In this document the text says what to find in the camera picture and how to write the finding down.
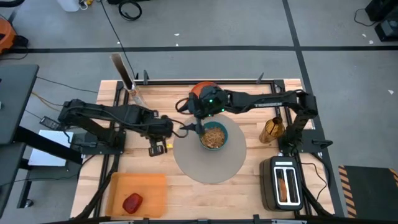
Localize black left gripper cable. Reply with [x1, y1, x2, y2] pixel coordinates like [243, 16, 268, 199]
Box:
[160, 114, 190, 139]

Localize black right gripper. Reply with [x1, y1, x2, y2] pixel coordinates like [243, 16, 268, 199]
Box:
[179, 84, 229, 135]

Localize yellow floor cable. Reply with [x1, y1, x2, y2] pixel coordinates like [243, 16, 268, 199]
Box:
[30, 91, 65, 112]

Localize orange shop vacuum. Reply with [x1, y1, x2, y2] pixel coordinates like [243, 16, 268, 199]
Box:
[0, 17, 29, 55]

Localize teal bowl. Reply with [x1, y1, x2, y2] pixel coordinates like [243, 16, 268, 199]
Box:
[198, 121, 229, 152]

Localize orange plastic tray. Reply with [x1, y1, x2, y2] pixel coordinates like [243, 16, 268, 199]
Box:
[105, 172, 168, 218]

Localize thin black floor cable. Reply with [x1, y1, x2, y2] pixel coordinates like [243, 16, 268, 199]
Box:
[99, 0, 137, 79]

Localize brown cereal flakes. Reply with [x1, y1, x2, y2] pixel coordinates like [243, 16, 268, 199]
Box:
[201, 126, 226, 149]

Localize red bell pepper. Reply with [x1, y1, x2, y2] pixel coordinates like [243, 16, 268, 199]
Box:
[122, 192, 144, 215]

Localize black power adapter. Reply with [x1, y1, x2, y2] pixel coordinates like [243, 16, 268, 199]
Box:
[39, 115, 65, 131]

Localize black toaster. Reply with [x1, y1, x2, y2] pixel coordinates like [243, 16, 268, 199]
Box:
[259, 156, 304, 212]

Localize toast slice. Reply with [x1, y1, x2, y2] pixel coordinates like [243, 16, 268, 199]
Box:
[277, 177, 289, 202]

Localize amber ribbed glass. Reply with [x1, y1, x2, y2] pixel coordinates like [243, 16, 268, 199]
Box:
[259, 116, 285, 144]

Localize dark grey desk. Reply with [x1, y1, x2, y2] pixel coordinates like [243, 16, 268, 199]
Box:
[0, 63, 83, 218]

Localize white flat panel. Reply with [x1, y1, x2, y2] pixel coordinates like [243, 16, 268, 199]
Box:
[27, 129, 75, 167]

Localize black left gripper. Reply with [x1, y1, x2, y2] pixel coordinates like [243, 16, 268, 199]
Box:
[141, 115, 174, 157]

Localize coiled black cable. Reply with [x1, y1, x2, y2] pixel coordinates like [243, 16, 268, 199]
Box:
[117, 0, 143, 22]

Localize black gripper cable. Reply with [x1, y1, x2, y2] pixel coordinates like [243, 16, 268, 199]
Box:
[160, 114, 190, 139]
[175, 98, 192, 115]

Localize black equipment case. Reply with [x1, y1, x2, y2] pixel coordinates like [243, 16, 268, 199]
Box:
[365, 0, 398, 43]

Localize orange plate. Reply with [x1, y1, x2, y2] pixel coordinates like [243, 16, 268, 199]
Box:
[190, 81, 219, 96]

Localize white plastic container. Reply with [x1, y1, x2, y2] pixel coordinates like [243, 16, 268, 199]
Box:
[57, 0, 82, 12]

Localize round grey placemat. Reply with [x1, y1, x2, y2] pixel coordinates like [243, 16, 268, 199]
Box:
[172, 113, 248, 184]

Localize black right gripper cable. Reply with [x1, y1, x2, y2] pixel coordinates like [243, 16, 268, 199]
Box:
[175, 98, 192, 115]

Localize grey floor cable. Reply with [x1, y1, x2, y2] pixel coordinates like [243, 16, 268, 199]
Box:
[35, 76, 99, 94]

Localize black hazard striped mat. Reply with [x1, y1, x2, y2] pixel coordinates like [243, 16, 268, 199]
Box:
[338, 164, 398, 218]

